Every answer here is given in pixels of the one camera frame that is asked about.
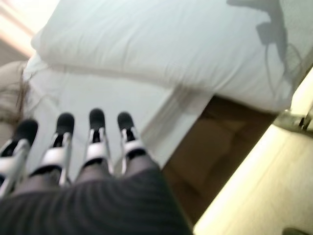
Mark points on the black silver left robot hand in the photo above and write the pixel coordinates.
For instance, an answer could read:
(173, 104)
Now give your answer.
(85, 200)

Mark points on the white duvet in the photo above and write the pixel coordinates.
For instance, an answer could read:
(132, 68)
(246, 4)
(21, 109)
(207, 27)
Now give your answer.
(146, 36)

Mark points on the small beige pillow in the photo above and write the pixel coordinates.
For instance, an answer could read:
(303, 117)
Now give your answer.
(9, 71)

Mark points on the white fitted bed sheet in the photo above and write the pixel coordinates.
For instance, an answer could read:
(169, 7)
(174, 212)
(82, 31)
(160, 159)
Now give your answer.
(110, 93)

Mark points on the grey woven fringed cushion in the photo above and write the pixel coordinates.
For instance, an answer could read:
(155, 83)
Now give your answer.
(20, 98)

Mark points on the brown upholstered bed frame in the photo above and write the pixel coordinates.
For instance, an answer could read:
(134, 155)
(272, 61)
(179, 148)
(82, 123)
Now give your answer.
(207, 147)

